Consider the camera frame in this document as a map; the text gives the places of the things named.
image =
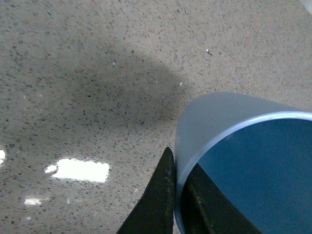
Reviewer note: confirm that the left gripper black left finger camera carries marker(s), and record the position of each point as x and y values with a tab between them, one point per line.
154	212

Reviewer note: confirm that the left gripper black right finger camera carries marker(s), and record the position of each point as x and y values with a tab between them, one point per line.
206	210

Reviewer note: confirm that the blue plastic cup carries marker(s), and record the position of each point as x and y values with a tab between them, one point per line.
257	152

